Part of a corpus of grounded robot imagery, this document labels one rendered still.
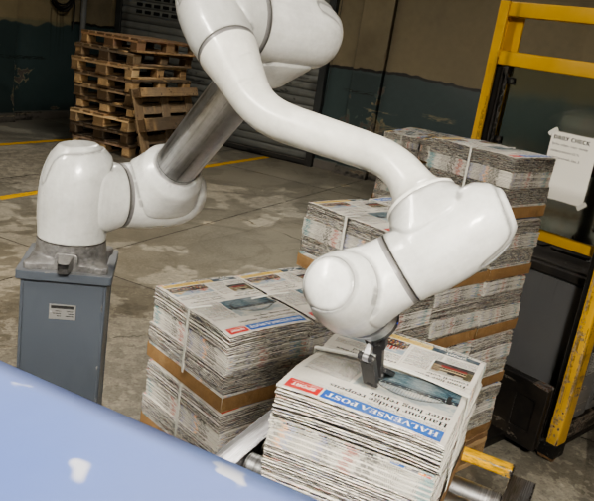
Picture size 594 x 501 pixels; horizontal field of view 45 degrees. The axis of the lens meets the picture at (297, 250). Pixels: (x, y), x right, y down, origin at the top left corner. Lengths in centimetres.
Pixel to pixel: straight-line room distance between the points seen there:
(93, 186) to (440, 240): 93
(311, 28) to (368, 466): 74
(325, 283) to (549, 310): 254
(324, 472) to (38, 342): 80
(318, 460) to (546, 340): 230
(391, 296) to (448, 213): 13
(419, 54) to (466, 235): 810
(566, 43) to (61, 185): 745
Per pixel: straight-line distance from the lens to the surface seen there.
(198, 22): 121
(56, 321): 172
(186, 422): 211
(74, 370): 177
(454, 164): 276
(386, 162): 100
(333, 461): 121
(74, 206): 164
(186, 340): 202
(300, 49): 132
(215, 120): 149
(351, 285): 89
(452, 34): 890
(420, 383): 130
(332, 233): 233
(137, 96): 813
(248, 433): 150
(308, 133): 106
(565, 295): 333
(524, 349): 347
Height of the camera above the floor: 157
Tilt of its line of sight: 16 degrees down
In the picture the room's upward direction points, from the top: 9 degrees clockwise
